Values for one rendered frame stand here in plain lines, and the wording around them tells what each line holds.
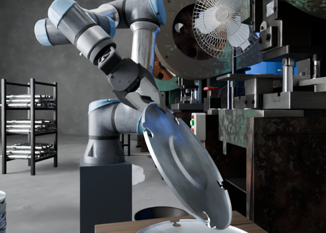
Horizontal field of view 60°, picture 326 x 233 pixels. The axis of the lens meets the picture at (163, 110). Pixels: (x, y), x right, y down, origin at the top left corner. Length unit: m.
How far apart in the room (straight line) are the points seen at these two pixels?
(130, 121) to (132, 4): 0.44
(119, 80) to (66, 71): 7.22
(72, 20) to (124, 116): 0.42
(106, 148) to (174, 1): 1.82
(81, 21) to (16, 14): 7.74
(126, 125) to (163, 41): 1.60
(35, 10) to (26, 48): 1.00
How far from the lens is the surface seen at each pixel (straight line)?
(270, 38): 1.23
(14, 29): 8.33
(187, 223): 0.78
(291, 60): 1.29
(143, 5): 1.12
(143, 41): 1.07
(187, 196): 0.51
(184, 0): 2.64
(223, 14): 2.06
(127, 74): 0.63
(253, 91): 1.18
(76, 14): 0.70
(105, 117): 1.02
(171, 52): 2.50
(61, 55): 7.93
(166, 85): 4.22
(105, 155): 1.03
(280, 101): 1.07
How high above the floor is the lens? 0.64
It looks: level
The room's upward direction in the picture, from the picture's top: straight up
